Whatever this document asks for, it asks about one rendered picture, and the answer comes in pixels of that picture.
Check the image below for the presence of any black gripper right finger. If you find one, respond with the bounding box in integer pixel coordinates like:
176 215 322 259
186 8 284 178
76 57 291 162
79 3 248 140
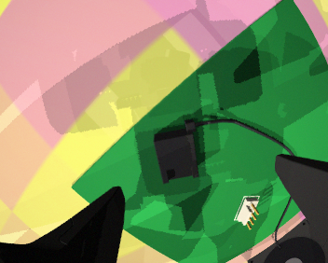
275 154 328 255

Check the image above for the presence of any black plug with thin cable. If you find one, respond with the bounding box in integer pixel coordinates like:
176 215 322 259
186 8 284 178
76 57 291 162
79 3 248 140
153 118 294 184

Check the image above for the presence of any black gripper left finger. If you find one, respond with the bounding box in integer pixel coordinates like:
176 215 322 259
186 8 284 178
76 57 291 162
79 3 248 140
0 187 126 263

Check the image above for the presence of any green circuit board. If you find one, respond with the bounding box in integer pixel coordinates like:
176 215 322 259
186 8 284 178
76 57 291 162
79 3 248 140
71 0 328 263

